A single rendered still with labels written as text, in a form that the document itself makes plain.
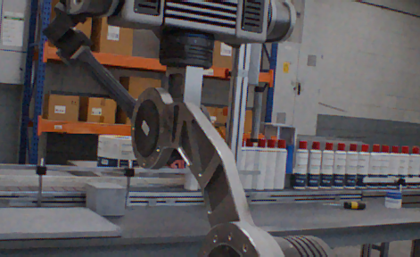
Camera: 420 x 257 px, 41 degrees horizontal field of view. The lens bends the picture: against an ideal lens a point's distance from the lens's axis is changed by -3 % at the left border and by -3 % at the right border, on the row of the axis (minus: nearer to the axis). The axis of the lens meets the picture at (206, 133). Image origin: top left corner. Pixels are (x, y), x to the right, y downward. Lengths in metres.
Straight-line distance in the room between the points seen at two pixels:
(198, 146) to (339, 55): 7.47
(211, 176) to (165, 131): 0.23
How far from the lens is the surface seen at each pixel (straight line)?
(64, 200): 1.91
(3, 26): 6.27
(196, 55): 1.39
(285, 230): 1.84
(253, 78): 2.05
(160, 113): 1.34
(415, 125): 9.94
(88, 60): 1.91
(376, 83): 9.17
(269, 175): 2.32
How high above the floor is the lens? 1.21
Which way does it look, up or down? 3 degrees down
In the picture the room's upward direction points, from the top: 5 degrees clockwise
